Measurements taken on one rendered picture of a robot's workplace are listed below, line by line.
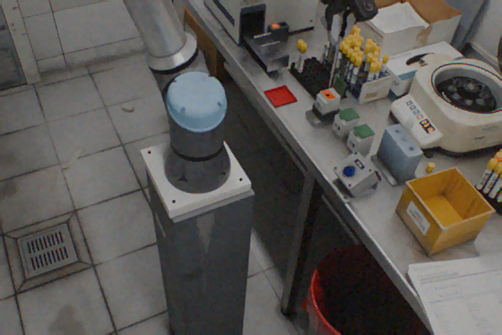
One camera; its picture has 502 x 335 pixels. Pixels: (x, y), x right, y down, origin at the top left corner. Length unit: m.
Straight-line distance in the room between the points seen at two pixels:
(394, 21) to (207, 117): 0.87
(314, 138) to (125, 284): 1.06
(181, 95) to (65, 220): 1.37
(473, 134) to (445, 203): 0.19
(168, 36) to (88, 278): 1.27
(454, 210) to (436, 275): 0.19
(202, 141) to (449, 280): 0.57
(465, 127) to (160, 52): 0.73
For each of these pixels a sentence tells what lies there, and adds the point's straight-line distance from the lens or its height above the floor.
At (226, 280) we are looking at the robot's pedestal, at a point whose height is 0.53.
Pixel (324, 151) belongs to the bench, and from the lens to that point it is 1.29.
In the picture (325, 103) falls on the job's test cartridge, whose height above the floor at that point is 0.94.
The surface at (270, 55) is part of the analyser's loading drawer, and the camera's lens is 1.50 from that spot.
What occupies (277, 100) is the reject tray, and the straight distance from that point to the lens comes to 1.40.
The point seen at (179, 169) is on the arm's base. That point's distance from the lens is 1.12.
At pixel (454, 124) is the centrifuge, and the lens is 1.31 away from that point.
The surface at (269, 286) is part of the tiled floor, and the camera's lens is 2.05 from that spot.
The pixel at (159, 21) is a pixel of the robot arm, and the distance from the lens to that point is 1.04.
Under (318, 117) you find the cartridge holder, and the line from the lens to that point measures 1.35.
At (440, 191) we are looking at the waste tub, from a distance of 1.25.
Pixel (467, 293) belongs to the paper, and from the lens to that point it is 1.12.
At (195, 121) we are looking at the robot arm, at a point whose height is 1.10.
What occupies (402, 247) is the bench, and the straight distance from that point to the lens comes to 1.15.
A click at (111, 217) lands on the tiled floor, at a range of 2.27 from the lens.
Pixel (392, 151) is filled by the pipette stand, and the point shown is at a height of 0.94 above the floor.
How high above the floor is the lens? 1.78
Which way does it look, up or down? 48 degrees down
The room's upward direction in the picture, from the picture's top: 4 degrees clockwise
